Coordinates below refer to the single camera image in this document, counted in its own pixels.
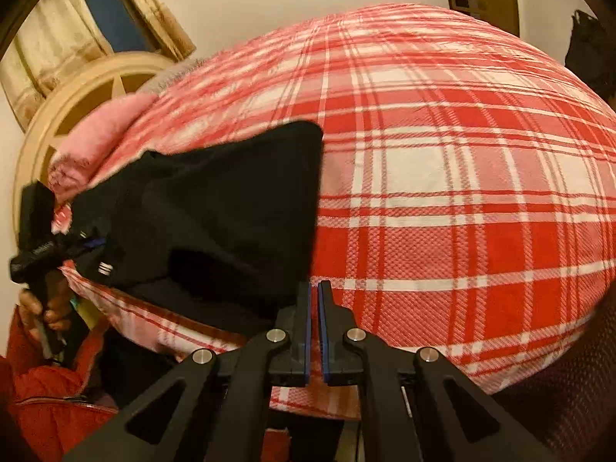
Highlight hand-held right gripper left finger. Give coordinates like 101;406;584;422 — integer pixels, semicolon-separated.
62;281;313;462

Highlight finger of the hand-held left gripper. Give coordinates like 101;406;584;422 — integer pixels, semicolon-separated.
60;231;107;263

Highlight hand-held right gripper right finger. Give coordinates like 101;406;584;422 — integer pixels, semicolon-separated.
318;280;559;462

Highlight black pants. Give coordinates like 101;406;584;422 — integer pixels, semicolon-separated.
70;120;324;338

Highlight person's left hand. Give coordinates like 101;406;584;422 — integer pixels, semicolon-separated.
18;276;78;333

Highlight pink rolled blanket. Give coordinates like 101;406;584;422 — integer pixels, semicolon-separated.
48;92;159;203

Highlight cream star headboard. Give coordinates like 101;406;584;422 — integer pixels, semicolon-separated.
13;53;176;213

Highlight red jacket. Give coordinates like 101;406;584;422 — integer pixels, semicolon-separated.
0;305;121;462

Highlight beige floral curtain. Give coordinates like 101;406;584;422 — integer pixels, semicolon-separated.
108;0;197;61
0;0;104;131

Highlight grey fringed pillow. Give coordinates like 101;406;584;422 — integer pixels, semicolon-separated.
142;58;208;94

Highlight red plaid bed sheet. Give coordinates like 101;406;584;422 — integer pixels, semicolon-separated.
50;2;616;419

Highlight window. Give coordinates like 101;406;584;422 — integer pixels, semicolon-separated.
72;0;162;54

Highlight dark maroon cloth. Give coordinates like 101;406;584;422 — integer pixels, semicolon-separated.
491;293;616;462

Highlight dark hanging clothing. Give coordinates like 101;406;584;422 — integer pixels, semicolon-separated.
565;10;616;102

